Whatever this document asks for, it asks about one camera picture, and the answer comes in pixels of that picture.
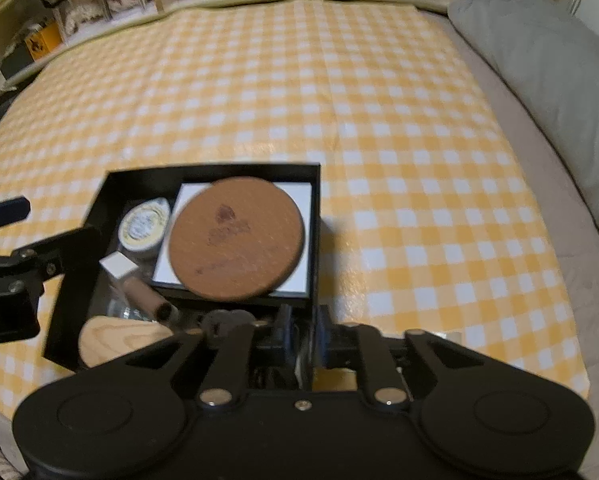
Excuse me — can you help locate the round cork coaster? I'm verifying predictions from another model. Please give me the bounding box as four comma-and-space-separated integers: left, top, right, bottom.
168, 176, 307, 303

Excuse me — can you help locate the yellow checked tablecloth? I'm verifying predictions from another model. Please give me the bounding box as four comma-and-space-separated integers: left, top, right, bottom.
0, 0, 593, 403

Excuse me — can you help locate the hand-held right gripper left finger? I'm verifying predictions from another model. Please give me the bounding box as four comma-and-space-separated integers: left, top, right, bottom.
124, 304, 300, 407

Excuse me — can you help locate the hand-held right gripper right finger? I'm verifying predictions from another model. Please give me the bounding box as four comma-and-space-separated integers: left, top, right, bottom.
313, 305, 483, 407

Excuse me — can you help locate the black and white gift box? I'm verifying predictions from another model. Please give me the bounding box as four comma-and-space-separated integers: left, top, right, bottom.
152, 180, 315, 302

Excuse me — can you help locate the doll in white dress case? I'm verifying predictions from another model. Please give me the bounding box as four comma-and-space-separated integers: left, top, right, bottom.
53, 0, 106, 42

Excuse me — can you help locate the light wooden block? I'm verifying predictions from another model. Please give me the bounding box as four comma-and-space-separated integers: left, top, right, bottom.
77, 315, 176, 369

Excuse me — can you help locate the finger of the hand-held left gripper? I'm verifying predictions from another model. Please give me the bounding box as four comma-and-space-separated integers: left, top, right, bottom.
0, 197, 32, 235
9, 226, 103, 283

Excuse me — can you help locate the grey pillow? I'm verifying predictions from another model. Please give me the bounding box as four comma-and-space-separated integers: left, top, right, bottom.
446, 0, 599, 243

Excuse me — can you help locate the round white tin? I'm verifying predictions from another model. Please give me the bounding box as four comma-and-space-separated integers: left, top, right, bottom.
116, 198, 170, 261

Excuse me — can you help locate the yellow box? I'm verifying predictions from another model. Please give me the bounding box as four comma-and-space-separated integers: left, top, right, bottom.
23, 22, 63, 62

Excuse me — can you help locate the black storage box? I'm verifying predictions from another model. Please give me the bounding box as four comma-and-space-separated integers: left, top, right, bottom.
0, 44, 36, 80

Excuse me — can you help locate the brown hair claw clip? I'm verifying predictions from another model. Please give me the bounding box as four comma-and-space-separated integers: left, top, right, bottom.
198, 309, 256, 350

